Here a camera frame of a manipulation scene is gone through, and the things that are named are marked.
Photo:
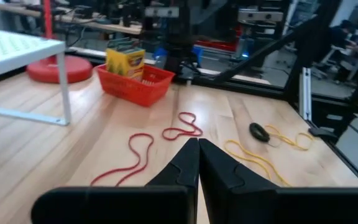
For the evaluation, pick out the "silver aluminium post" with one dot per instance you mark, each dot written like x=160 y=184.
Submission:
x=305 y=93

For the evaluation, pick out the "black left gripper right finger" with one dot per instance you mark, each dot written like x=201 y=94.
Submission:
x=259 y=208

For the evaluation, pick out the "white perforated metal shelf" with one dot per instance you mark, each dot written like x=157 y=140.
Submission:
x=11 y=49

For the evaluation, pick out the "person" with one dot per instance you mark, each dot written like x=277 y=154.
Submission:
x=340 y=37

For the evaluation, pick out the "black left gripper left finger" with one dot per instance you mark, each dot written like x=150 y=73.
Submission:
x=120 y=205

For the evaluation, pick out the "silver depth camera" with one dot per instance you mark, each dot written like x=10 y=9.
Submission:
x=259 y=15
x=162 y=12

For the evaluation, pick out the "red plastic basket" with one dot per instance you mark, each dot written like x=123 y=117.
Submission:
x=129 y=90

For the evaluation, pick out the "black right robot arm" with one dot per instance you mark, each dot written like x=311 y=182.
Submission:
x=179 y=40

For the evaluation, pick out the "wooden background desk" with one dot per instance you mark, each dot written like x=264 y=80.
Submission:
x=113 y=28

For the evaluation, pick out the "blue plastic bin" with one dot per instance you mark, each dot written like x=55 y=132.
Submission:
x=159 y=54

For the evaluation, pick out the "red desk lamp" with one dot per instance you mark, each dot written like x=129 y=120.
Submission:
x=57 y=70

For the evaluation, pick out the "black table clamp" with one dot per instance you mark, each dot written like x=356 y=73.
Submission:
x=322 y=133

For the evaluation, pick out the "red rubber band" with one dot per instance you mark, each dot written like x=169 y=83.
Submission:
x=182 y=134
x=140 y=155

